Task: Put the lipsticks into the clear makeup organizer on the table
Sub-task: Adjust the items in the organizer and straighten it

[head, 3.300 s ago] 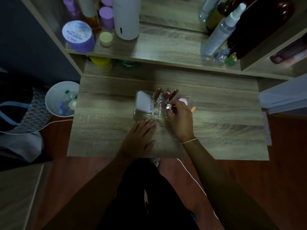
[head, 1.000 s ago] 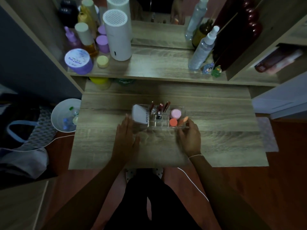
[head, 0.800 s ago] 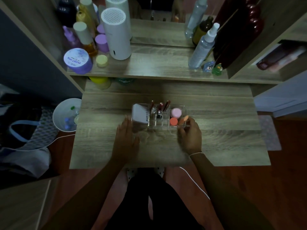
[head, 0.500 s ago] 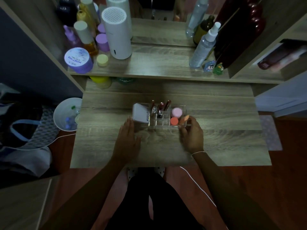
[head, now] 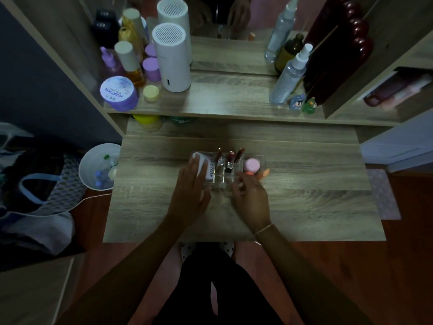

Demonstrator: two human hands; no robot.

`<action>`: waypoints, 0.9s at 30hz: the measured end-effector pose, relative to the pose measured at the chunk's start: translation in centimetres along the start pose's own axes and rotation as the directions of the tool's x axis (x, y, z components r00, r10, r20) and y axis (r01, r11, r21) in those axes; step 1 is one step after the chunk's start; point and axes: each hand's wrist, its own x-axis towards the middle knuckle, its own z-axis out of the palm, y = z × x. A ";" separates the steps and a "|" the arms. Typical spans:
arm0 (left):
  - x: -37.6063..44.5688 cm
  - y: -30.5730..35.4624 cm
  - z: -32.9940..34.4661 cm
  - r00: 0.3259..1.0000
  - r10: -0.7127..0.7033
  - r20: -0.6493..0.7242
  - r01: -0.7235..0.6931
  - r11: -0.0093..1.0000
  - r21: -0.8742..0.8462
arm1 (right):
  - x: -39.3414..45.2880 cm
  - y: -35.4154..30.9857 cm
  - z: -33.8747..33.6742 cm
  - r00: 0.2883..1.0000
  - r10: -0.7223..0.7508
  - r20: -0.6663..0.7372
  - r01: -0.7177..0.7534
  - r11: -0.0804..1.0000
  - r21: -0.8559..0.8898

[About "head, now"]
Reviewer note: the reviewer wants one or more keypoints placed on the white door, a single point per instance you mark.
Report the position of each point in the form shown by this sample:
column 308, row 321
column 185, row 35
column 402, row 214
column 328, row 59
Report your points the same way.
column 399, row 145

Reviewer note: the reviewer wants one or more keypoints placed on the white polka dot slipper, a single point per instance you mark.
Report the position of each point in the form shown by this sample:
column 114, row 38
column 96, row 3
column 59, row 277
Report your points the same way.
column 187, row 251
column 227, row 248

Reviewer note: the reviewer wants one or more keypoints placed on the amber bottle beige cap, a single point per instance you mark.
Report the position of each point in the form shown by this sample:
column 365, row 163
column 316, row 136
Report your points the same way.
column 128, row 57

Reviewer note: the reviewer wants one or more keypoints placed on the wooden vanity shelf unit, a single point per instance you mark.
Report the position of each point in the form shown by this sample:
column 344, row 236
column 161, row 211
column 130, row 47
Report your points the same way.
column 399, row 23

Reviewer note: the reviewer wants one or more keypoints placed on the clear spray bottle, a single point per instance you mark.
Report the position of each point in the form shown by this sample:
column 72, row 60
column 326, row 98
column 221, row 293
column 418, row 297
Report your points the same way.
column 287, row 81

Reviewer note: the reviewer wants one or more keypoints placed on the maroon tube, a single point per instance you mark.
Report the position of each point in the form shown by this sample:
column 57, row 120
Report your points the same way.
column 382, row 94

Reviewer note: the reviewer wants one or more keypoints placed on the purple lidded jar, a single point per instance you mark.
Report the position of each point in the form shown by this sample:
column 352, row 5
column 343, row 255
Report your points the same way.
column 119, row 94

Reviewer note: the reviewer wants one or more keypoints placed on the beige wooden cabinet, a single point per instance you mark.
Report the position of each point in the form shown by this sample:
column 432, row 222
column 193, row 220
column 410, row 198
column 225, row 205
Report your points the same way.
column 34, row 294

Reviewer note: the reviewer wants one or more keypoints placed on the pink patterned rug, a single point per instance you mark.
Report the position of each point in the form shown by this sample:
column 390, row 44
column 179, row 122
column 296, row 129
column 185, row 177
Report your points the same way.
column 384, row 196

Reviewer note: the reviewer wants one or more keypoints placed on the small pale yellow jar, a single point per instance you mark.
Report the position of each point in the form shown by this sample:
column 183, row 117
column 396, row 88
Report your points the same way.
column 151, row 93

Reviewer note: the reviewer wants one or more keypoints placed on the green jar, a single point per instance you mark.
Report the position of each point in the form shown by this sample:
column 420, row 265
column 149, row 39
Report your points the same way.
column 182, row 121

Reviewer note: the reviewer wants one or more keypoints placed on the pink lip gloss tube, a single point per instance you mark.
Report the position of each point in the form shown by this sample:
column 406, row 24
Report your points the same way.
column 230, row 156

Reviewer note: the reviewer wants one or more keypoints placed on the small purple capped bottle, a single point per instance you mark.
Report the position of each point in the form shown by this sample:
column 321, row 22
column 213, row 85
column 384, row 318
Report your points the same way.
column 151, row 69

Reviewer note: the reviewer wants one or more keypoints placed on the vanity mirror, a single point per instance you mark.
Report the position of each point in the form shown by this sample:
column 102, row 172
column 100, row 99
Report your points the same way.
column 230, row 57

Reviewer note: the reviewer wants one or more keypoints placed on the person's left hand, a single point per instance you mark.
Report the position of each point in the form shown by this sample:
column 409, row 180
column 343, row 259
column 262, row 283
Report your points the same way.
column 189, row 199

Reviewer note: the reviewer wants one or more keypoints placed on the black trousers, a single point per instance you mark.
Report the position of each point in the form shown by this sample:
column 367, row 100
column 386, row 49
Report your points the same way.
column 216, row 291

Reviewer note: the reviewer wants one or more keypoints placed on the thin wooden stick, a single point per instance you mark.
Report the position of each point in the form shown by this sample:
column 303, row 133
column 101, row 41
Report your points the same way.
column 323, row 39

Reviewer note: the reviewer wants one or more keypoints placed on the light pink tube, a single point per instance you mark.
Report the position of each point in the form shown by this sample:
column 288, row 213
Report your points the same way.
column 409, row 94

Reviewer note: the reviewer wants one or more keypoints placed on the small green figurine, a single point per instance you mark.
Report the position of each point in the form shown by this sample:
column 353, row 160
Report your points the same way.
column 309, row 106

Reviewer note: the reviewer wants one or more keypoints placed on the person's right forearm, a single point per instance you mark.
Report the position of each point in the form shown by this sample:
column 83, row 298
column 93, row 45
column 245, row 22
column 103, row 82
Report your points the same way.
column 304, row 280

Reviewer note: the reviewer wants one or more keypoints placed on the person's left forearm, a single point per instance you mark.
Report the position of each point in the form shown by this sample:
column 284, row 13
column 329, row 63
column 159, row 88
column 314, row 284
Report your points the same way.
column 125, row 277

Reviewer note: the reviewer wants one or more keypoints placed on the white cylindrical humidifier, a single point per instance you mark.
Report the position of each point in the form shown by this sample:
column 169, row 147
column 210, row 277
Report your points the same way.
column 172, row 64

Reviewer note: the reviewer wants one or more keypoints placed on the clear acrylic makeup organizer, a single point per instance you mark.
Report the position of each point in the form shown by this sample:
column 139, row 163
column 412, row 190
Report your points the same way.
column 220, row 178

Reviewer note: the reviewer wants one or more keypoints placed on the green capped plastic bottle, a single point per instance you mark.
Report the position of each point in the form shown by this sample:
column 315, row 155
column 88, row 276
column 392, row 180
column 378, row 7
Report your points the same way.
column 107, row 157

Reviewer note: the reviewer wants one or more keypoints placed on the blue capped plastic bottle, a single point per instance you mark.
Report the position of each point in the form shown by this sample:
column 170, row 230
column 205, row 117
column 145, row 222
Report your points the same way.
column 99, row 177

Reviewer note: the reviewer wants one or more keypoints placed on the person's right hand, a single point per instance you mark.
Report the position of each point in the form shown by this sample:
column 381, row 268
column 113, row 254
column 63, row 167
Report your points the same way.
column 252, row 206

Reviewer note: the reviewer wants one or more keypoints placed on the purple pump bottle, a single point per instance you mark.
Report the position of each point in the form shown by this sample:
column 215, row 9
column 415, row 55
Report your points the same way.
column 110, row 62

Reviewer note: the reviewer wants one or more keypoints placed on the white round waste bin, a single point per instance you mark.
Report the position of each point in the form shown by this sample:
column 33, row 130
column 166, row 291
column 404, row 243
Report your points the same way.
column 88, row 169

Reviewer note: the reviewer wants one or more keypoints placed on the small blue figurine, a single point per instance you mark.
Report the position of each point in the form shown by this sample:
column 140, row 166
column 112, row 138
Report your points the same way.
column 297, row 102

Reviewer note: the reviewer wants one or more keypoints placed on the yellow lidded jar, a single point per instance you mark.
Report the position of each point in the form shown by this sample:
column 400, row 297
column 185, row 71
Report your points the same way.
column 145, row 120

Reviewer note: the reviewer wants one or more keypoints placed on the grey cloth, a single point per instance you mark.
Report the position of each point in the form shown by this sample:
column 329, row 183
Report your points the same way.
column 37, row 233

